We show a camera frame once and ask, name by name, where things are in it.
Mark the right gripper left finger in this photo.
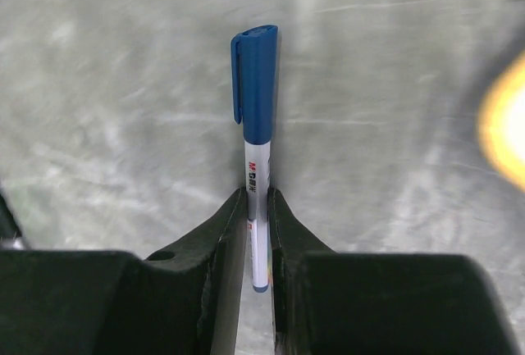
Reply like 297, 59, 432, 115
1, 189, 246, 354

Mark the blue marker cap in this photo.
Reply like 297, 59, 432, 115
231, 25, 278, 145

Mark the orange framed whiteboard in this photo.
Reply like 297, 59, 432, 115
477, 52, 524, 190

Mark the white marker pen body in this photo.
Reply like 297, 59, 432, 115
244, 142, 271, 293

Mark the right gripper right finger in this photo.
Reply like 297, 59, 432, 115
268, 189, 520, 354

